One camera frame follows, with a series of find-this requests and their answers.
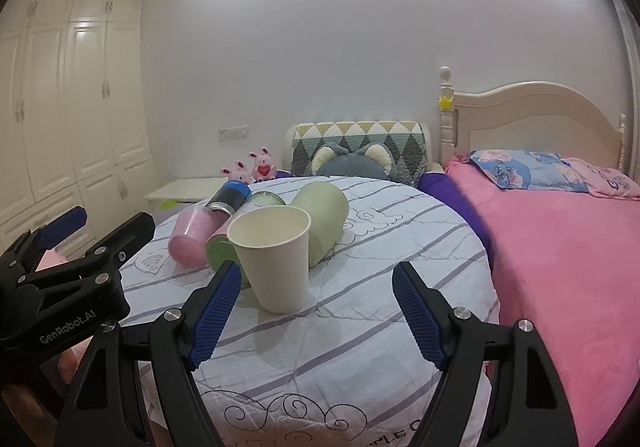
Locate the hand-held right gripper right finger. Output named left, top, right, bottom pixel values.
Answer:
left=391, top=261, right=576, bottom=447

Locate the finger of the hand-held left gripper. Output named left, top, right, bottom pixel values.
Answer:
left=0, top=206, right=89, bottom=278
left=20, top=211, right=157, bottom=298

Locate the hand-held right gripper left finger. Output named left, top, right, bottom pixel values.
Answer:
left=55, top=260, right=243, bottom=447

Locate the white paper cup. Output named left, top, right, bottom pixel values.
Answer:
left=227, top=206, right=312, bottom=314

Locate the pink plastic cup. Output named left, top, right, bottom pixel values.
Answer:
left=167, top=205, right=227, bottom=266

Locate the bright green cup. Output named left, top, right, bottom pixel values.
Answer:
left=204, top=227, right=252, bottom=289

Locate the black cup with blue rim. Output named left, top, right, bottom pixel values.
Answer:
left=206, top=180, right=253, bottom=219

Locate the pale green translucent cup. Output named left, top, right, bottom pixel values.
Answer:
left=244, top=190, right=287, bottom=216

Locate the light green plastic cup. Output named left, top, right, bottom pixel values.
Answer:
left=289, top=182, right=350, bottom=269

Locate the white nightstand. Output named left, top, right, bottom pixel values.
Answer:
left=144, top=176, right=232, bottom=204

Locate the cream panelled wardrobe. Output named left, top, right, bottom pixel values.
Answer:
left=0, top=0, right=162, bottom=255

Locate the purple bed sheet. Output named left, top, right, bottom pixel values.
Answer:
left=416, top=170, right=497, bottom=273

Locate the pink fleece blanket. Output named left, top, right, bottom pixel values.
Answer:
left=444, top=154, right=640, bottom=430

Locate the large pink bunny plush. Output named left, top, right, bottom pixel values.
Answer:
left=249, top=146, right=279, bottom=182

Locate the grey bear plush cushion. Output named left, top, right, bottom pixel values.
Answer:
left=310, top=142, right=397, bottom=181

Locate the cream padded headboard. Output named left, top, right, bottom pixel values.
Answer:
left=283, top=122, right=434, bottom=174

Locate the blue cartoon pillow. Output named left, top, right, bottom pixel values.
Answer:
left=468, top=148, right=592, bottom=192

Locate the cream wooden bed headboard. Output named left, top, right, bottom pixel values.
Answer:
left=438, top=66, right=629, bottom=174

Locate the pink printed pillow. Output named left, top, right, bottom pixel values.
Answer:
left=562, top=157, right=640, bottom=201

